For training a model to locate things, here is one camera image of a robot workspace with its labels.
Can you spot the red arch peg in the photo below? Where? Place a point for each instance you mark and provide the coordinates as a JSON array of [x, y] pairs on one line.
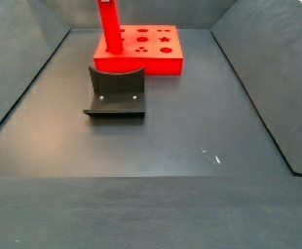
[[112, 25]]

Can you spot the red shape sorter block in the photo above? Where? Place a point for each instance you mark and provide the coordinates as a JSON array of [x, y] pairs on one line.
[[152, 47]]

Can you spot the black curved holder bracket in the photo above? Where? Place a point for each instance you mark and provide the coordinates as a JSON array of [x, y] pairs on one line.
[[118, 93]]

